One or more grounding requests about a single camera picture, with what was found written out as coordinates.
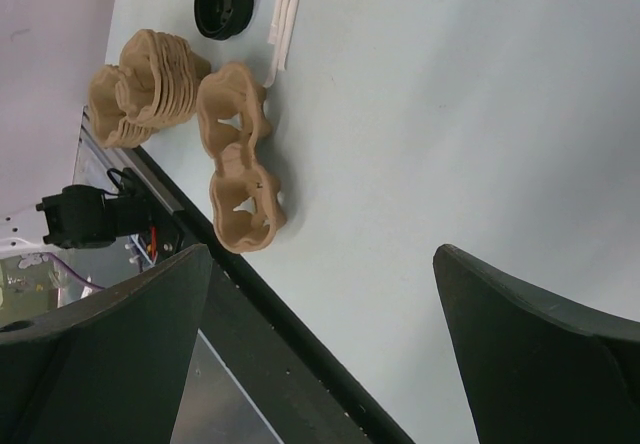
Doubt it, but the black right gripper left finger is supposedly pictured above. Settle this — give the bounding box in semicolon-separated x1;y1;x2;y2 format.
1;244;213;443

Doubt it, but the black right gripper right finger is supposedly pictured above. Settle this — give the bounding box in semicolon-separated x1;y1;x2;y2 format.
433;244;639;443

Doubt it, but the single pulp cup carrier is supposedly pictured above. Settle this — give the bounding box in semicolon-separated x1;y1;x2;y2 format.
196;62;286;254

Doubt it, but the brown pulp cup carrier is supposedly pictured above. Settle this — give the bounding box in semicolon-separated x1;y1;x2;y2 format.
88;29;211;148

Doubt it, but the paper wrapped straw two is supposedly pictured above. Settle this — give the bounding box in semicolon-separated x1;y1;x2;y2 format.
268;0;289;45

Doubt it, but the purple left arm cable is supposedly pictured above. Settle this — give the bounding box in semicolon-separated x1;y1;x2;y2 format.
47;251;109;293

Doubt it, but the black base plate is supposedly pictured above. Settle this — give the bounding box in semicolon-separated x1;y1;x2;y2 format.
128;148;411;443

